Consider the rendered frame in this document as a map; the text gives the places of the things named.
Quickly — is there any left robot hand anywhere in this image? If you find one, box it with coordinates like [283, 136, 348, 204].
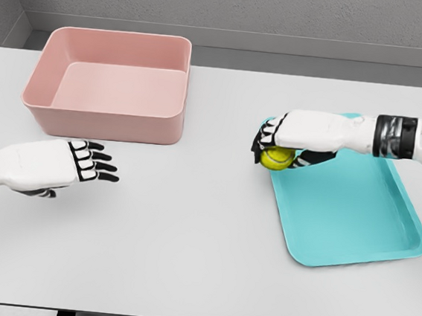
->
[0, 132, 124, 206]

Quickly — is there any blue rectangular tray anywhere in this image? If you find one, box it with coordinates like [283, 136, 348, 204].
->
[247, 103, 422, 278]

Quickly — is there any pink rectangular basket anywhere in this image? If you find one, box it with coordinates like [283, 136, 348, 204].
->
[18, 22, 194, 149]

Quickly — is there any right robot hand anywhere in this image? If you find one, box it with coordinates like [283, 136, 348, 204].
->
[249, 105, 347, 176]

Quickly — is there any yellow tennis ball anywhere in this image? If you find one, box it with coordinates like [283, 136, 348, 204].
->
[258, 145, 295, 172]

